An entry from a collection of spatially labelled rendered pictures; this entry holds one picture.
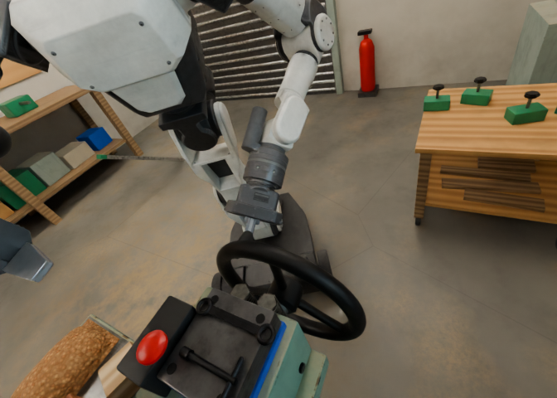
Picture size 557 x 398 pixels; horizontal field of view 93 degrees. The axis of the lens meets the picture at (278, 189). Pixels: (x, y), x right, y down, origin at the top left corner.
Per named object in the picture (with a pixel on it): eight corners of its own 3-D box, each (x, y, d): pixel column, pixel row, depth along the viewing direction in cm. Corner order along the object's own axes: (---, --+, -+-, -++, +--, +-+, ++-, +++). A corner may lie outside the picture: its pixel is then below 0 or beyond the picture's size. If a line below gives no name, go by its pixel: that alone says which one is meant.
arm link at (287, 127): (273, 154, 64) (292, 109, 67) (296, 148, 56) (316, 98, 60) (251, 140, 60) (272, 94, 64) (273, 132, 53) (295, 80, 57)
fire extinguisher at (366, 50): (379, 89, 280) (378, 25, 243) (375, 96, 269) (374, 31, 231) (361, 89, 289) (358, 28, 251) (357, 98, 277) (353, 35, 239)
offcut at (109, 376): (145, 350, 38) (129, 340, 36) (156, 371, 35) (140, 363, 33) (115, 379, 36) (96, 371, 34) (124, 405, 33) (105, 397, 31)
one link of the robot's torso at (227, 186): (225, 186, 121) (167, 104, 83) (262, 177, 119) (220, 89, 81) (225, 215, 112) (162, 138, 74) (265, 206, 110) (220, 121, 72)
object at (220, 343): (287, 326, 30) (273, 303, 26) (235, 451, 23) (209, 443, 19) (201, 291, 36) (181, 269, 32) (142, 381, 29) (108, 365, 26)
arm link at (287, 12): (295, 23, 72) (230, -30, 55) (338, 7, 64) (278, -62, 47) (291, 66, 73) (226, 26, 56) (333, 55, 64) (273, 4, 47)
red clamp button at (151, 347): (176, 339, 26) (170, 335, 25) (153, 372, 24) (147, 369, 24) (156, 327, 27) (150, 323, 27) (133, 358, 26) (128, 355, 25)
